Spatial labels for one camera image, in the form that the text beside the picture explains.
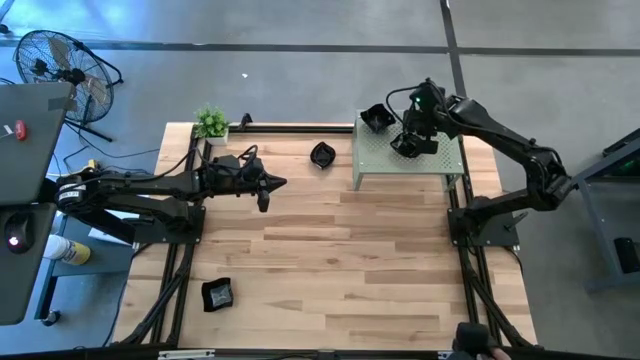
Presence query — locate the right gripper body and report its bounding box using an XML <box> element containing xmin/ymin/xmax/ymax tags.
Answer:
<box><xmin>401</xmin><ymin>106</ymin><xmax>442</xmax><ymax>143</ymax></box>

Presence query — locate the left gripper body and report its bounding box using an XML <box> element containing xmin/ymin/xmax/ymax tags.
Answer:
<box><xmin>198</xmin><ymin>153</ymin><xmax>272</xmax><ymax>215</ymax></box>

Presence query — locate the black angular deep plate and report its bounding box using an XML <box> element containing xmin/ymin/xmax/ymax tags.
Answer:
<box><xmin>359</xmin><ymin>102</ymin><xmax>397</xmax><ymax>135</ymax></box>

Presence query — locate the black rectangular footed plate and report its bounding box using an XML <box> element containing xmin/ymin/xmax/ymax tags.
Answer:
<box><xmin>200</xmin><ymin>277</ymin><xmax>235</xmax><ymax>314</ymax></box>

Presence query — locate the black oval mini plate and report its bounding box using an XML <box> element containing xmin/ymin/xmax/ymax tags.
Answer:
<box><xmin>309</xmin><ymin>140</ymin><xmax>338</xmax><ymax>170</ymax></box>

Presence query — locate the green perforated metal shelf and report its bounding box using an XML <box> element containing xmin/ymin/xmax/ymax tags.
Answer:
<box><xmin>351</xmin><ymin>112</ymin><xmax>466</xmax><ymax>192</ymax></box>

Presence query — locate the green plant white pot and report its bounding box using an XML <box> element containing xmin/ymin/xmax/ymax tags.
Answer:
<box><xmin>192</xmin><ymin>103</ymin><xmax>232</xmax><ymax>147</ymax></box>

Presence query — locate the grey desk base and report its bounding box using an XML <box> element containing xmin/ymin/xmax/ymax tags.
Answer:
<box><xmin>33</xmin><ymin>213</ymin><xmax>137</xmax><ymax>327</ymax></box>

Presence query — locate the white yellow bottle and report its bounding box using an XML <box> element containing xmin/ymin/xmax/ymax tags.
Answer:
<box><xmin>42</xmin><ymin>233</ymin><xmax>93</xmax><ymax>267</ymax></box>

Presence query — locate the grey desk top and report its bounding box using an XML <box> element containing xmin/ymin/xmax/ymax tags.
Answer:
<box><xmin>0</xmin><ymin>81</ymin><xmax>77</xmax><ymax>207</ymax></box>

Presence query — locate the grey metal cart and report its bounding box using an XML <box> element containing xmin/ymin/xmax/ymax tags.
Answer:
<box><xmin>571</xmin><ymin>127</ymin><xmax>640</xmax><ymax>295</ymax></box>

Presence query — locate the black floor fan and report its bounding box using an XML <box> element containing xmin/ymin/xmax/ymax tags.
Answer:
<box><xmin>13</xmin><ymin>28</ymin><xmax>125</xmax><ymax>144</ymax></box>

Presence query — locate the black box green light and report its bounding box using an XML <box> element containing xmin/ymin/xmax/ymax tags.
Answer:
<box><xmin>601</xmin><ymin>127</ymin><xmax>640</xmax><ymax>180</ymax></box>

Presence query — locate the person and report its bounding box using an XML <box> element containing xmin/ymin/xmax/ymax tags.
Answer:
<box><xmin>451</xmin><ymin>321</ymin><xmax>513</xmax><ymax>360</ymax></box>

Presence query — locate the black computer mouse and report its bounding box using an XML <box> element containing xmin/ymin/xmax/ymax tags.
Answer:
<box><xmin>3</xmin><ymin>210</ymin><xmax>36</xmax><ymax>256</ymax></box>

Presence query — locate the small black device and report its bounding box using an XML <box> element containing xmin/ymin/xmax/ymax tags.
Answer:
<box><xmin>613</xmin><ymin>236</ymin><xmax>640</xmax><ymax>275</ymax></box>

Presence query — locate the black desk pad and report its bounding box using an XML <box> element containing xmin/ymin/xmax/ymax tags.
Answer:
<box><xmin>0</xmin><ymin>202</ymin><xmax>60</xmax><ymax>327</ymax></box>

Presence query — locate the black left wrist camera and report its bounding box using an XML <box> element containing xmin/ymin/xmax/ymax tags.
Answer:
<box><xmin>240</xmin><ymin>156</ymin><xmax>267</xmax><ymax>184</ymax></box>

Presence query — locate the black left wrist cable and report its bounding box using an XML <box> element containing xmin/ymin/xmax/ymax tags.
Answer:
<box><xmin>234</xmin><ymin>143</ymin><xmax>261</xmax><ymax>166</ymax></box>

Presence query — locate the black floor cable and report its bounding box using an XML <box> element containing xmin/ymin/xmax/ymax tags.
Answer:
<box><xmin>49</xmin><ymin>119</ymin><xmax>162</xmax><ymax>177</ymax></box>

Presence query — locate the white metal bracket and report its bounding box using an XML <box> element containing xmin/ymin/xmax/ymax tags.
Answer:
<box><xmin>157</xmin><ymin>349</ymin><xmax>217</xmax><ymax>360</ymax></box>

